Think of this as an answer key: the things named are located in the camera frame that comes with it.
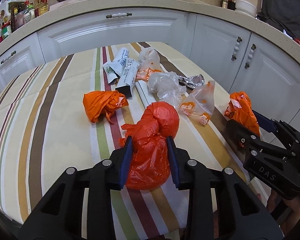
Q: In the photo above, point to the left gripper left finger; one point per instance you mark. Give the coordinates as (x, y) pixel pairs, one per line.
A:
(108, 175)

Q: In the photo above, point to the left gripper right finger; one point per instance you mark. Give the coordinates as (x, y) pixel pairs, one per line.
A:
(189, 174)

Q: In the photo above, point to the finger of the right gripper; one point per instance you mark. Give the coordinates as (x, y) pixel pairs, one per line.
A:
(286, 134)
(241, 137)

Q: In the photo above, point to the orange plastic bag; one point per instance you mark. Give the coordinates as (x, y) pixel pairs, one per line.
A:
(103, 103)
(240, 110)

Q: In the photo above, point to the red plastic bag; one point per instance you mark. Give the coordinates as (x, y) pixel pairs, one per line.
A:
(149, 167)

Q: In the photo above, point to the clear bag with orange print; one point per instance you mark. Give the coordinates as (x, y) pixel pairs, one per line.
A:
(199, 105)

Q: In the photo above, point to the silver foil wrapper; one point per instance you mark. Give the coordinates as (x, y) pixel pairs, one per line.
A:
(192, 82)

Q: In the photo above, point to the white toothpaste box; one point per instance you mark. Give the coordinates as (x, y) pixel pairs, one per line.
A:
(126, 82)

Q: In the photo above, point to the clear plastic bag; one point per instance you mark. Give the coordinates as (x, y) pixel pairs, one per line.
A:
(167, 88)

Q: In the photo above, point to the white toothpaste tube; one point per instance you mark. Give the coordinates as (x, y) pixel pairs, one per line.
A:
(114, 69)

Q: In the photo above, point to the white bag with orange print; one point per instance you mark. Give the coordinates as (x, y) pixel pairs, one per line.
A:
(150, 63)

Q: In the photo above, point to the operator hand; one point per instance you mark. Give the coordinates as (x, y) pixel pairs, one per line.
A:
(292, 215)

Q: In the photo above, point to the striped tablecloth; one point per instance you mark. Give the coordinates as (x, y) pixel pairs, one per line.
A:
(44, 129)

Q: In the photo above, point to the white stacked bowls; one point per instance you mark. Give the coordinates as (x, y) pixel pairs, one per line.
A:
(246, 7)

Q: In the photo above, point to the dark grey hanging cloth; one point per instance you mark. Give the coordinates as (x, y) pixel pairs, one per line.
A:
(285, 5)

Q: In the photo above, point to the cooking oil bottle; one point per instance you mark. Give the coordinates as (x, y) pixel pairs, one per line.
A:
(40, 7)

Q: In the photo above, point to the condiment rack with bottles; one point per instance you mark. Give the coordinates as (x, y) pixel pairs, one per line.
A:
(13, 15)

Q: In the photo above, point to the left cabinet door handle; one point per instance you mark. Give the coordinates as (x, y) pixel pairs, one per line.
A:
(236, 49)

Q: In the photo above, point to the cabinet door handle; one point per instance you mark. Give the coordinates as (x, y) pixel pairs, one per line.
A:
(250, 56)
(236, 49)

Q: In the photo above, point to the right cabinet door handle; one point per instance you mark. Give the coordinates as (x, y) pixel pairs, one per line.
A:
(250, 56)

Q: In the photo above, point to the small left drawer handle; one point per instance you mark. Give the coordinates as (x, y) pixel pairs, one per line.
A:
(8, 57)

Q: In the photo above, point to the white drawer handle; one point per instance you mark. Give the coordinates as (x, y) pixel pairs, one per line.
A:
(119, 15)

